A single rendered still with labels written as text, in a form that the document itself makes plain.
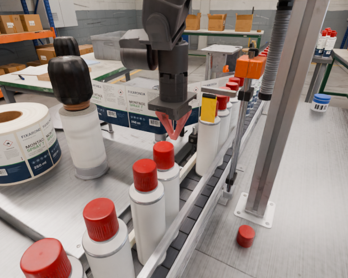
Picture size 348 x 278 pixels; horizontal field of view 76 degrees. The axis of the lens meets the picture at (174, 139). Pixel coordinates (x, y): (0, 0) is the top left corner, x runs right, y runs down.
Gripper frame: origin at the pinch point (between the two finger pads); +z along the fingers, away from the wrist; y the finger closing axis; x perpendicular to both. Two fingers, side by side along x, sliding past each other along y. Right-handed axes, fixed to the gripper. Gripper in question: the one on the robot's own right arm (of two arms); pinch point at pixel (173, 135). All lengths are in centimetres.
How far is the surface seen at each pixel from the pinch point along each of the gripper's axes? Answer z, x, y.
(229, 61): -7, -2, -50
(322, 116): 19, 37, -78
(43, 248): -6.7, 4.8, 33.2
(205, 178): 5.5, 9.5, 4.1
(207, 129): -0.9, 6.1, -5.0
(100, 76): 21, -114, -89
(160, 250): 5.5, 9.5, 22.0
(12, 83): 21, -157, -46
